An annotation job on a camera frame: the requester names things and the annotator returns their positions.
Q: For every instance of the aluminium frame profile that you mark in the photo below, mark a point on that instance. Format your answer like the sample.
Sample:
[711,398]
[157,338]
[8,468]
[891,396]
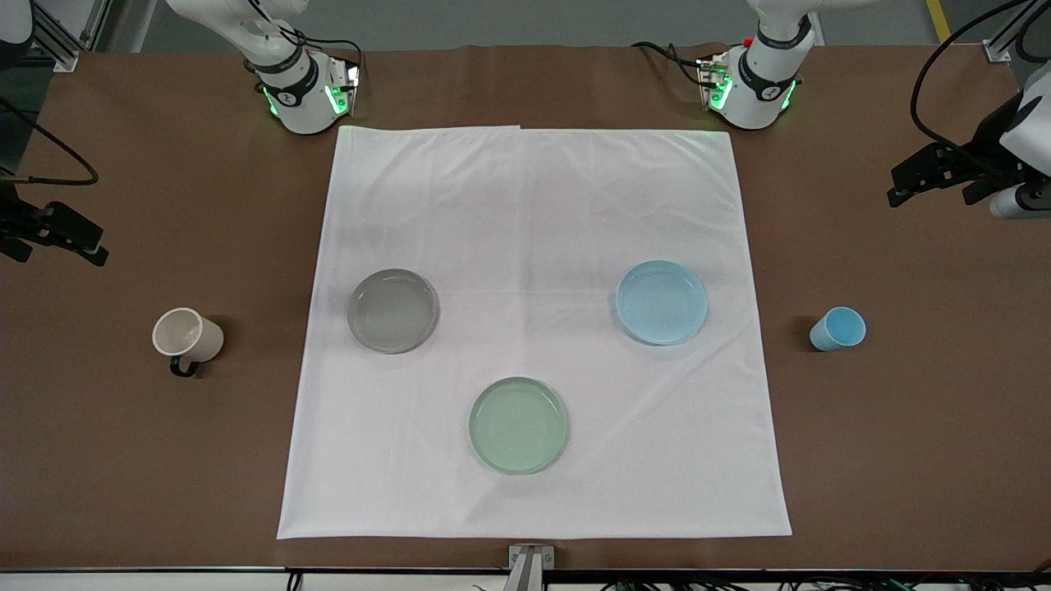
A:
[1000,45]
[61,37]

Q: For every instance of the small blue cup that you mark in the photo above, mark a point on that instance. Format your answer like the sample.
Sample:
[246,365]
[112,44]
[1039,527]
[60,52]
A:
[837,330]

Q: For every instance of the white cylindrical sensor module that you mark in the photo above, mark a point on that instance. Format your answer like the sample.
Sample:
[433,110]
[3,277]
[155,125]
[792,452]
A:
[1014,203]

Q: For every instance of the green round plate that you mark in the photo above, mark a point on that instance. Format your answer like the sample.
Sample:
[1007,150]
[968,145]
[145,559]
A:
[519,425]

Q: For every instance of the silver table edge bracket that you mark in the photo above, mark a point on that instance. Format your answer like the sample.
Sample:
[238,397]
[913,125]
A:
[530,562]

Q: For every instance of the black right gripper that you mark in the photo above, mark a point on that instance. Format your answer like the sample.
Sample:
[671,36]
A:
[11,220]

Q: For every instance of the blue round plate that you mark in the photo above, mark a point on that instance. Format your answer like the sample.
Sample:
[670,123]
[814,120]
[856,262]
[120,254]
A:
[662,302]

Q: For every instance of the brown table cover sheet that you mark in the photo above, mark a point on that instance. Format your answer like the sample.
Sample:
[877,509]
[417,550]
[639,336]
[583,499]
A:
[164,460]

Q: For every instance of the gray round plate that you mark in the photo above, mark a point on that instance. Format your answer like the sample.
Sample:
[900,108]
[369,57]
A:
[392,312]

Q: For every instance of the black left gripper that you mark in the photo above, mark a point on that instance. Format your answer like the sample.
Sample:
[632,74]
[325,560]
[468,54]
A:
[982,148]

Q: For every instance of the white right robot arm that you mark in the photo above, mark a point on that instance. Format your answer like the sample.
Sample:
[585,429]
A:
[300,94]

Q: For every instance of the white square cloth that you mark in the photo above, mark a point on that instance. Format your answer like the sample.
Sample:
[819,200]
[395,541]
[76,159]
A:
[534,213]

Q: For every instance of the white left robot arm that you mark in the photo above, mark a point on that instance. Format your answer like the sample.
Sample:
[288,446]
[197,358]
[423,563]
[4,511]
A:
[764,82]

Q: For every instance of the yellow floor tape strip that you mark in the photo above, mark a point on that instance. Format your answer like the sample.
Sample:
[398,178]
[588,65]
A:
[938,20]

